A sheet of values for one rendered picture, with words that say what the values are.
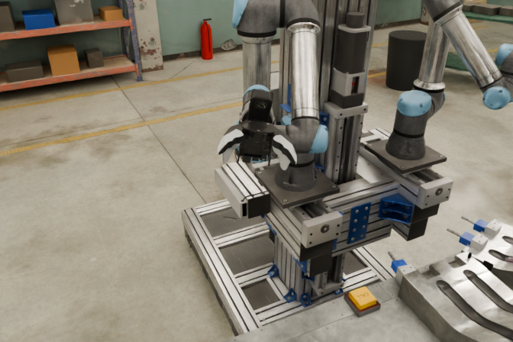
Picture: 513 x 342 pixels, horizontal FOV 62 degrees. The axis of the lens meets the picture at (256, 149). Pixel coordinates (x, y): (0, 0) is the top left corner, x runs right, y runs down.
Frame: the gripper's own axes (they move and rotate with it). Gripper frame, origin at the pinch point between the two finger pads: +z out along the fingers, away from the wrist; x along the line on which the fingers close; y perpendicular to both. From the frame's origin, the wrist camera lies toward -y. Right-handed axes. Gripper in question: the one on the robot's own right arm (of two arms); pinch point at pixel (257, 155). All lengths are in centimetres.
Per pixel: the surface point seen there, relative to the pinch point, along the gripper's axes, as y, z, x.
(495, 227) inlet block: 46, -50, -91
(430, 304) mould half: 50, -15, -57
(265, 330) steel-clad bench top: 65, -12, -11
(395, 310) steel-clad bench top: 59, -20, -50
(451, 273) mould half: 48, -26, -67
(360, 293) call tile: 57, -23, -40
